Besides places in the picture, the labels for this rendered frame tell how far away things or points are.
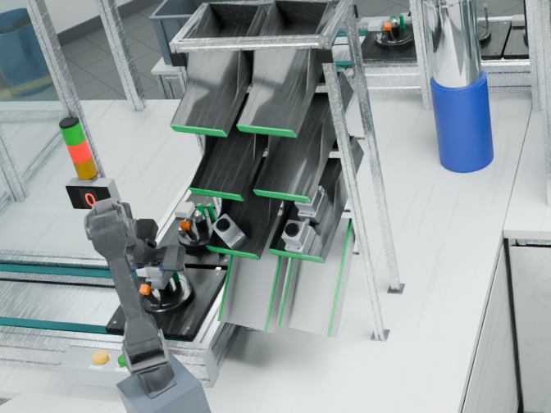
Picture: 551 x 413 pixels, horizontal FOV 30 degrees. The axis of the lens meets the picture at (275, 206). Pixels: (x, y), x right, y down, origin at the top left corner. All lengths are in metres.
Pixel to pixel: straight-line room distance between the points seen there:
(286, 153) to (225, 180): 0.14
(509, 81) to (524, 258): 0.72
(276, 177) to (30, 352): 0.85
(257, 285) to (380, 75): 1.21
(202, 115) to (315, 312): 0.53
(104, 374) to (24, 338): 0.28
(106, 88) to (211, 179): 3.73
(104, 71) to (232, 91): 4.01
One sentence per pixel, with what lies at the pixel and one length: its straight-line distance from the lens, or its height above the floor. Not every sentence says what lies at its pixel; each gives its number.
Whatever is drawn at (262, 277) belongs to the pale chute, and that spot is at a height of 1.07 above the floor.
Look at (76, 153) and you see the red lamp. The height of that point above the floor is 1.34.
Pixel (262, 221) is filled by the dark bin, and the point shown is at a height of 1.23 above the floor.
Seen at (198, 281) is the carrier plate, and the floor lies 0.97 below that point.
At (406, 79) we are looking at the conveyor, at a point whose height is 0.92.
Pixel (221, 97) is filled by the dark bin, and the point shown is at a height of 1.55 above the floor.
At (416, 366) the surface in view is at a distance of 2.41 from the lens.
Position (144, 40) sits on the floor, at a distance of 6.37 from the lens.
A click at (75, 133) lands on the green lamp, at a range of 2.52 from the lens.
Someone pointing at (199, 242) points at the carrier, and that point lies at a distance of 2.71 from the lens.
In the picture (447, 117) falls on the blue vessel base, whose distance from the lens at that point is 2.90.
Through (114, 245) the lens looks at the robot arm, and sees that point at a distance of 2.08.
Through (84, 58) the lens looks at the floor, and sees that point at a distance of 6.37.
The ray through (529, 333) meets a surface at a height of 0.49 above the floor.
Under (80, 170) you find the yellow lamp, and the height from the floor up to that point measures 1.29.
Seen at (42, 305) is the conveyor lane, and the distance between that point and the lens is 2.82.
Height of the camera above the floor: 2.54
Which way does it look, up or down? 34 degrees down
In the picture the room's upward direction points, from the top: 14 degrees counter-clockwise
